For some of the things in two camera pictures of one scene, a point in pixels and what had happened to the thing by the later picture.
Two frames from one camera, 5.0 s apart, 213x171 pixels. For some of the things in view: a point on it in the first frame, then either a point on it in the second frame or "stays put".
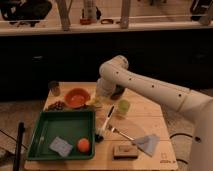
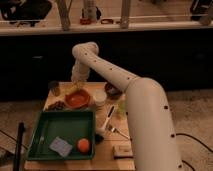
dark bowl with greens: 117,92 stays put
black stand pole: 19,146 stays put
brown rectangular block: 124,152 stays put
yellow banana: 99,103 -> 72,89
